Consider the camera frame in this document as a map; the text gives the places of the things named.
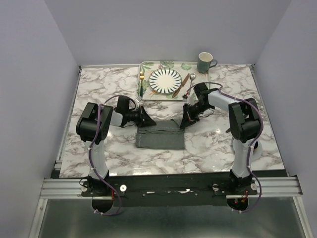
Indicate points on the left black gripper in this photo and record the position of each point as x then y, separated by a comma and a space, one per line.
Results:
144, 119

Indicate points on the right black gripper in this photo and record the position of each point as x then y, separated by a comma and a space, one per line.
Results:
185, 121

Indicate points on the grey cloth napkin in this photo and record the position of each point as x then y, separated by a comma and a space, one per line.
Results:
165, 135

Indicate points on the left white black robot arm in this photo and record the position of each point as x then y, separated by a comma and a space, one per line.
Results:
93, 126

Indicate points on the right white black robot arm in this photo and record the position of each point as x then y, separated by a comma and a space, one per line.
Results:
245, 124

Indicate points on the floral serving tray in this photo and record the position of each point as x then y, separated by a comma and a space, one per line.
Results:
182, 67

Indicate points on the striped white plate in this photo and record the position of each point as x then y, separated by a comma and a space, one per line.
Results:
165, 80

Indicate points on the bronze knife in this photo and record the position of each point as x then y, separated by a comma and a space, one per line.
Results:
181, 86

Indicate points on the silver spoon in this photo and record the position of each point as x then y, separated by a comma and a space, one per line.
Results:
192, 78

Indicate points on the teal ceramic mug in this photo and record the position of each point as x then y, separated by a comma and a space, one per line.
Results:
205, 62

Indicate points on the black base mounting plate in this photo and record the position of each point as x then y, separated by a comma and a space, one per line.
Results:
216, 189

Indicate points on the small white saucer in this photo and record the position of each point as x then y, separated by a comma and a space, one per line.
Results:
257, 152

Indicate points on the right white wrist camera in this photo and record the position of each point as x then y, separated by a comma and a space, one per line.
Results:
189, 100

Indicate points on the gold green-handled fork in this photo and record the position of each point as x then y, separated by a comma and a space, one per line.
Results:
141, 85

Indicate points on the aluminium frame rail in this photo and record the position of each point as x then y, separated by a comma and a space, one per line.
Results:
71, 189

